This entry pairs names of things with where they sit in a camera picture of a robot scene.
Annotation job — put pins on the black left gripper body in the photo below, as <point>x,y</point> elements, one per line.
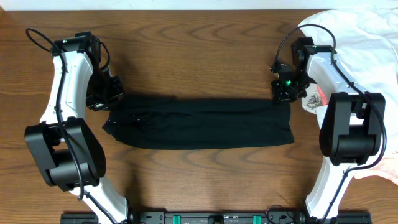
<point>101,93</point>

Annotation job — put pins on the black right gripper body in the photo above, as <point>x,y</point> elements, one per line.
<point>292,88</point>

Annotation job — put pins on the black t-shirt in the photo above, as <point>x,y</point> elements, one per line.
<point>161,122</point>

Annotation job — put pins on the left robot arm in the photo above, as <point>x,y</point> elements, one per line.
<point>65,150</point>

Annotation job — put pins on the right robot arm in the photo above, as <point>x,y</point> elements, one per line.
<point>352,133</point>

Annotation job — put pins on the white leaf-print garment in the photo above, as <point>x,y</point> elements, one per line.
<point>311,102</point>

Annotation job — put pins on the pink garment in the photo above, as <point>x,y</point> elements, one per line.
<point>323,98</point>

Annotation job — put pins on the white t-shirt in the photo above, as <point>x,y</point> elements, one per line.
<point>366,43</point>

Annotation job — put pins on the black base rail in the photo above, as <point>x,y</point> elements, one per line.
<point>273,216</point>

